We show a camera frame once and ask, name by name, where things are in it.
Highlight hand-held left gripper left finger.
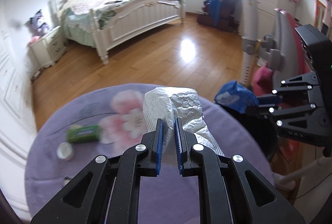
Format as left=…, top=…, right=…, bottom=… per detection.
left=31, top=118, right=164, bottom=224

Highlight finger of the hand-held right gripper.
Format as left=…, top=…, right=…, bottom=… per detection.
left=245, top=103, right=318, bottom=131
left=255, top=72, right=318, bottom=105

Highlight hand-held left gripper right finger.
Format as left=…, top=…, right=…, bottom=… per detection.
left=174, top=117, right=303, bottom=224

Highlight blue plastic packet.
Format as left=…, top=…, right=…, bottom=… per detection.
left=214, top=80, right=260, bottom=114

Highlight grey red desk chair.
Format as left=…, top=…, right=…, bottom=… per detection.
left=253, top=7, right=315, bottom=100

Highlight orange picture board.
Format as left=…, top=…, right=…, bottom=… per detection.
left=315, top=0, right=327, bottom=27

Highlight white cabinet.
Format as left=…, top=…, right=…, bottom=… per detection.
left=244, top=0, right=297, bottom=33

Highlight green packet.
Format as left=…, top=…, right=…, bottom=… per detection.
left=67, top=124, right=101, bottom=144

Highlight white grey floor stand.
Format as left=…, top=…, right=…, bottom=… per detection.
left=237, top=0, right=260, bottom=87

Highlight white bottle cap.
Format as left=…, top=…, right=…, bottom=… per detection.
left=56, top=142, right=75, bottom=161

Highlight dark red sofa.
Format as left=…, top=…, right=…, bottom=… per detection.
left=197, top=0, right=240, bottom=33

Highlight purple floral tablecloth table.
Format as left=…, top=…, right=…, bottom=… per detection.
left=24, top=83, right=275, bottom=224

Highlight blue cloth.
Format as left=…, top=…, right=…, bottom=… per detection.
left=210, top=0, right=223, bottom=27

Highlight white wooden bed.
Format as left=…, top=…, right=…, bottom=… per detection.
left=58, top=0, right=187, bottom=65

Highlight green bed cover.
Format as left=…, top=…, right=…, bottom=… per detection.
left=63, top=0, right=116, bottom=45

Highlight white wardrobe door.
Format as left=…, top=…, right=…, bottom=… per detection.
left=0, top=29, right=35, bottom=214

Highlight white nightstand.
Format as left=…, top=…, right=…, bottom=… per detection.
left=28, top=26, right=67, bottom=69

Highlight purple plush toy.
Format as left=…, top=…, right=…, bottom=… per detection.
left=29, top=9, right=50, bottom=36

